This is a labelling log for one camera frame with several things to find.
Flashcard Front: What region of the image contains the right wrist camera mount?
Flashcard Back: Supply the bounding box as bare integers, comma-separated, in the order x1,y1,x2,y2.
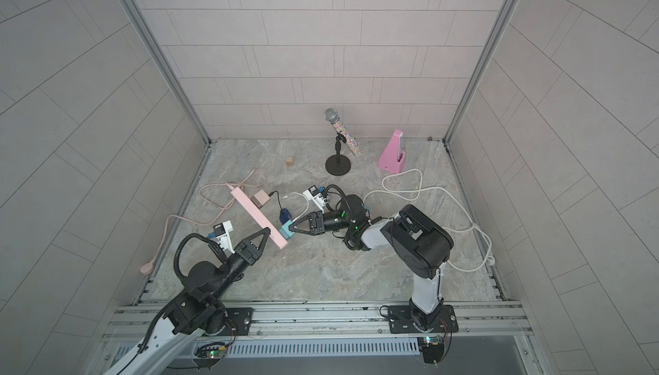
302,186,327,212

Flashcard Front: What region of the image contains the blue electric shaver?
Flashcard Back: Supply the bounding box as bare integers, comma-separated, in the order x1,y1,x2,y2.
279,209,293,224

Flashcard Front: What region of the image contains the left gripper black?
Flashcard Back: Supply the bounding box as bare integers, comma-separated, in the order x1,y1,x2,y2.
208,231,270,302

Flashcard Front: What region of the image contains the beige power adapter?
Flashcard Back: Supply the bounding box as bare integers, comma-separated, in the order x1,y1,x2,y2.
251,190,271,209

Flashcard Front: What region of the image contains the teal power adapter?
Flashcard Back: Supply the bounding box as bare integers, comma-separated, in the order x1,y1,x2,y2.
279,220,294,241

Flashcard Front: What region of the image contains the right corner aluminium post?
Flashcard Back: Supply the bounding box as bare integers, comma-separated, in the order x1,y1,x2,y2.
443,0,519,152

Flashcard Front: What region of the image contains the pink metronome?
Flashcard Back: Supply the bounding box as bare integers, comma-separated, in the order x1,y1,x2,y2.
377,130,406,174

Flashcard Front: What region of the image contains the pink power strip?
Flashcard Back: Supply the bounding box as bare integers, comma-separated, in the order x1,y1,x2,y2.
228,184,288,249

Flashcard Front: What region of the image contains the corner aluminium post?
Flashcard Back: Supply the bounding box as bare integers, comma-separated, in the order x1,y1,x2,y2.
118,0,212,147
443,0,519,152

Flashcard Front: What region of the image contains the glitter microphone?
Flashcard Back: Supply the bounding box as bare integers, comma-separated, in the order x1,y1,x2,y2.
324,108,362,157

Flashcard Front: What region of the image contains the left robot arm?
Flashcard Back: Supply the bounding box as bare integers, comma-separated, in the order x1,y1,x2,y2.
107,227,270,374

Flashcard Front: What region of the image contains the left corner aluminium post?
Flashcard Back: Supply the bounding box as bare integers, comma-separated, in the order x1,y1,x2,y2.
118,0,212,147

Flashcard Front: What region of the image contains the black microphone stand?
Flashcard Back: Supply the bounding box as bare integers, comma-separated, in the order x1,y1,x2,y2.
325,134,351,176

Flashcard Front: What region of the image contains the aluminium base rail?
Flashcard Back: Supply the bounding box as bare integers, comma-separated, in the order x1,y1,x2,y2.
101,301,533,342

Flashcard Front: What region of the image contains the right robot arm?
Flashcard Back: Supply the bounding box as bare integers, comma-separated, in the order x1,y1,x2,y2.
281,185,458,337

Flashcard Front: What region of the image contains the pink power strip cord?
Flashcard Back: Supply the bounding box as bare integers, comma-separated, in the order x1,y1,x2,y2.
139,168,258,277

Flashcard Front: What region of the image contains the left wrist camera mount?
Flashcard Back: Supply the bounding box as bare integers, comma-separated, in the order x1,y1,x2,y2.
208,221,234,254

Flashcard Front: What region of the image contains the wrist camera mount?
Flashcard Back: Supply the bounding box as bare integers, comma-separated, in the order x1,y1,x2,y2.
208,221,234,254
302,186,327,212

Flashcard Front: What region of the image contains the white power strip cord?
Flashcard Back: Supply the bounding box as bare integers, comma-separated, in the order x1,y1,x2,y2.
361,167,495,273

